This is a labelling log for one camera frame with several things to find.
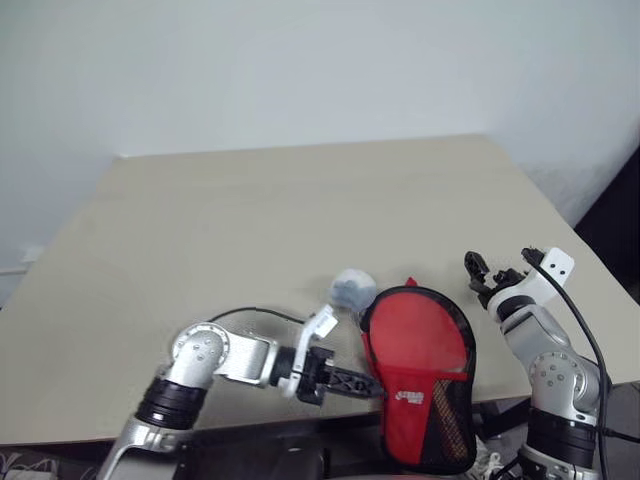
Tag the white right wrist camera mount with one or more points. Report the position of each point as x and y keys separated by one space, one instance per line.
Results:
x=558 y=265

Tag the grey white crumpled ball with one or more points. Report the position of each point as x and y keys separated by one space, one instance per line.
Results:
x=352 y=290

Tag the dark panel beside table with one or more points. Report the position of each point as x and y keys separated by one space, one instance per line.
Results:
x=615 y=230

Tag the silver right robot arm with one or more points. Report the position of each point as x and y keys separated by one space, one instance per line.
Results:
x=555 y=370

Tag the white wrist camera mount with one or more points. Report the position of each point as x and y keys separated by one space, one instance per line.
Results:
x=320 y=325
x=558 y=265

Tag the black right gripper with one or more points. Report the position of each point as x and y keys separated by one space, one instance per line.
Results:
x=505 y=280

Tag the red black paddle case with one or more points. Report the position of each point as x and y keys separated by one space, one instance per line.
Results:
x=425 y=425

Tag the red table tennis paddle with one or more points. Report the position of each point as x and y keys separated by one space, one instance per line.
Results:
x=417 y=332

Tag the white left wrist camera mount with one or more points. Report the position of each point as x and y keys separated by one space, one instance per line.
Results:
x=320 y=325

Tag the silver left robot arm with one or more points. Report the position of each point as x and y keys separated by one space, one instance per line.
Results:
x=235 y=357

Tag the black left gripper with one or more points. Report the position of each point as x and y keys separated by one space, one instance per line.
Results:
x=315 y=372

